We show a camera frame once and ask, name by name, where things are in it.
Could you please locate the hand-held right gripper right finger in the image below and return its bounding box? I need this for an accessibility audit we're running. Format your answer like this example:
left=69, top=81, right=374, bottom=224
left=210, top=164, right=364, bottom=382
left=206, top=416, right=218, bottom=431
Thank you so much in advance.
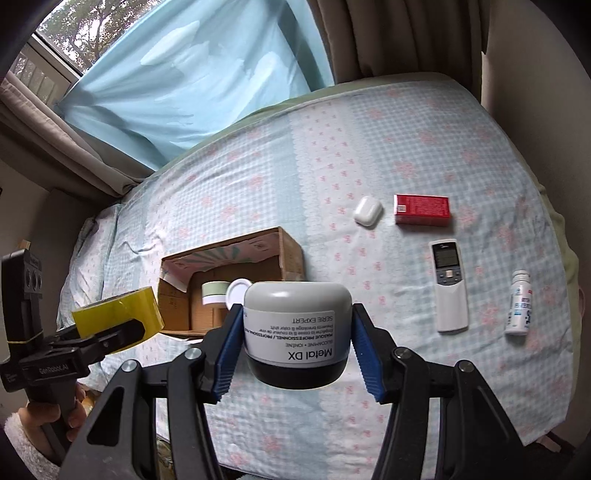
left=351, top=303, right=527, bottom=480

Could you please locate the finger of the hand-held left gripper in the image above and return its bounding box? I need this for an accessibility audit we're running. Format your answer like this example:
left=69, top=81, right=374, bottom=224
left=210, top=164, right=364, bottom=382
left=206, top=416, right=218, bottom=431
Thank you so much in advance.
left=44, top=319, right=148, bottom=358

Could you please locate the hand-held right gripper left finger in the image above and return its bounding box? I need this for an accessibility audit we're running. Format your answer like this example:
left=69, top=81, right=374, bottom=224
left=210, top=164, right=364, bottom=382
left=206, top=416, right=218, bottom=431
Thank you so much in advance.
left=60, top=304, right=245, bottom=480

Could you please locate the yellow tape roll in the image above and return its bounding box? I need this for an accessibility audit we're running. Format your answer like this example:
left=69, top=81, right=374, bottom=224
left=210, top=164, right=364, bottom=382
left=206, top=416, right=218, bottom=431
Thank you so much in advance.
left=71, top=286, right=165, bottom=354

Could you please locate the cardboard box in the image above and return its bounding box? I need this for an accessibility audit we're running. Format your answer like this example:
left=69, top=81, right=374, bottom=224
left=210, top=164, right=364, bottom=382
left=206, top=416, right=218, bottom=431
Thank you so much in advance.
left=157, top=226, right=305, bottom=337

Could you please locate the grey cream jar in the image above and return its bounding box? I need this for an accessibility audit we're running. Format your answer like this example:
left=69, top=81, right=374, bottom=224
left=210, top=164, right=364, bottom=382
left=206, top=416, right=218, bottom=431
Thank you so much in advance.
left=242, top=280, right=354, bottom=388

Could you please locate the white fleece sleeved forearm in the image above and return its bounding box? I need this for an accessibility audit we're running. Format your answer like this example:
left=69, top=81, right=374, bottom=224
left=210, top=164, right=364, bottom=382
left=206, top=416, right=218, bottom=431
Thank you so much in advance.
left=4, top=412, right=63, bottom=480

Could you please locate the person's left hand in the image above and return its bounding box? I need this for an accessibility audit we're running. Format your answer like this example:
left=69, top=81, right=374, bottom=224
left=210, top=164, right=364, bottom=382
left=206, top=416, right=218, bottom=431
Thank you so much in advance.
left=25, top=382, right=88, bottom=445

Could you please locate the green lidded small jar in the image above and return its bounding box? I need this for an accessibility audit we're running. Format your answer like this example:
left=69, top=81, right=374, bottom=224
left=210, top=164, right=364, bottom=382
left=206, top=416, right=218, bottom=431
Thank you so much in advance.
left=201, top=281, right=232, bottom=306

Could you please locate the white round lid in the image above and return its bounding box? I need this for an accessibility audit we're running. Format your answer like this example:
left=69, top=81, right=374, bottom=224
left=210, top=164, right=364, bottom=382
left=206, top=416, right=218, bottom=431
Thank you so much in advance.
left=225, top=279, right=252, bottom=311

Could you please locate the white remote control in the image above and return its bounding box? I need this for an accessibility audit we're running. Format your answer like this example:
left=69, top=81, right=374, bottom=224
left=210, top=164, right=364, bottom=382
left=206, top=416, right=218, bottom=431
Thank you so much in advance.
left=428, top=238, right=470, bottom=333

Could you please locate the white earbuds case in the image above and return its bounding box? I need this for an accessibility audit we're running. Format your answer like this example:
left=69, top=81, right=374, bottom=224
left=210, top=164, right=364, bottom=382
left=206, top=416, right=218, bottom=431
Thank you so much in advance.
left=353, top=196, right=384, bottom=227

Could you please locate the red small box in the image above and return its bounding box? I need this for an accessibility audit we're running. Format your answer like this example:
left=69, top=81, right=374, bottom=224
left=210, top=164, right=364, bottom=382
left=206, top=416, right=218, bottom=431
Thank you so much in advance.
left=393, top=194, right=452, bottom=226

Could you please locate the white small bottle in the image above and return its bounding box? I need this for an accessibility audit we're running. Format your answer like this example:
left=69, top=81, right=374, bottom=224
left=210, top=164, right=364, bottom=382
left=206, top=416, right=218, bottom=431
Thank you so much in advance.
left=504, top=270, right=533, bottom=337

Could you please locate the checkered floral bed sheet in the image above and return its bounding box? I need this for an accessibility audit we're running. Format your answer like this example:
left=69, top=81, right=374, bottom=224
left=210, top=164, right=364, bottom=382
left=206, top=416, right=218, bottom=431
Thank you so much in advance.
left=69, top=70, right=579, bottom=480

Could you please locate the light blue curtain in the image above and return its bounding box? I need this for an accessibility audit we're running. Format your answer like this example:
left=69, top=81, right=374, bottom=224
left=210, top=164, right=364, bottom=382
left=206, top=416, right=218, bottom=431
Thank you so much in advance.
left=55, top=0, right=335, bottom=171

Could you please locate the window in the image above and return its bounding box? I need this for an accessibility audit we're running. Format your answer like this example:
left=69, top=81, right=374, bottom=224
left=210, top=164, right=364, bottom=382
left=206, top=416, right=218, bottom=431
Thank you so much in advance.
left=9, top=0, right=123, bottom=104

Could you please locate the beige curtain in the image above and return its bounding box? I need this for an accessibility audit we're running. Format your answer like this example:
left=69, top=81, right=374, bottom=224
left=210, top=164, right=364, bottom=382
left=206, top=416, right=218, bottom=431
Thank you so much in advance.
left=314, top=0, right=490, bottom=100

